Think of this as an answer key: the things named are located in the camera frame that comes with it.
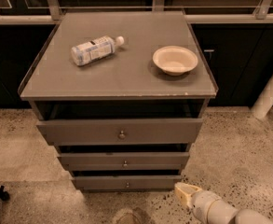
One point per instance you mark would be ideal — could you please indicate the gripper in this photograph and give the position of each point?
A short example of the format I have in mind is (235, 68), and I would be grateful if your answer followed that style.
(203, 202)

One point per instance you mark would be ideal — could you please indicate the grey drawer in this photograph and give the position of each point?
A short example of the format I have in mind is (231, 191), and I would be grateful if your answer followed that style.
(123, 161)
(126, 182)
(66, 132)

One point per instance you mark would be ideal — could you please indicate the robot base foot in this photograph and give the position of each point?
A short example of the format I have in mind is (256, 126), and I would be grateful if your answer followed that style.
(130, 216)

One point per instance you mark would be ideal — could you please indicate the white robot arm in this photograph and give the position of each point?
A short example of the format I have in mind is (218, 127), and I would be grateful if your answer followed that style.
(209, 208)

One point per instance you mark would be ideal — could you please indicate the grey top drawer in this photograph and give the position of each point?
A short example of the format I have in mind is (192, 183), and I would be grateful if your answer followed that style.
(66, 132)

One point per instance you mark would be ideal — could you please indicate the grey bottom drawer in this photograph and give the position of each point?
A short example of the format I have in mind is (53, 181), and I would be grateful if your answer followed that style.
(126, 182)

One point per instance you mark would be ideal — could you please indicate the grey drawer cabinet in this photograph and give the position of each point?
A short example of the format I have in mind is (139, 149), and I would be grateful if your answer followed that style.
(124, 85)

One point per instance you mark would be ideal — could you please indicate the white paper bowl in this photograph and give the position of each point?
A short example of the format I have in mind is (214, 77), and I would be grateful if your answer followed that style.
(174, 60)

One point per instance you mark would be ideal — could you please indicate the white pillar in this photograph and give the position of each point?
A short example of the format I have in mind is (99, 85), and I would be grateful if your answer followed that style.
(264, 102)

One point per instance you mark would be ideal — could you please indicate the plastic water bottle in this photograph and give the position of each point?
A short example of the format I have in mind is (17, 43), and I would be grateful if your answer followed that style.
(95, 49)

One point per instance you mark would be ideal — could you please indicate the metal window railing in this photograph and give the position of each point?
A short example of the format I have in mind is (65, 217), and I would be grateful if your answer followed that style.
(136, 6)

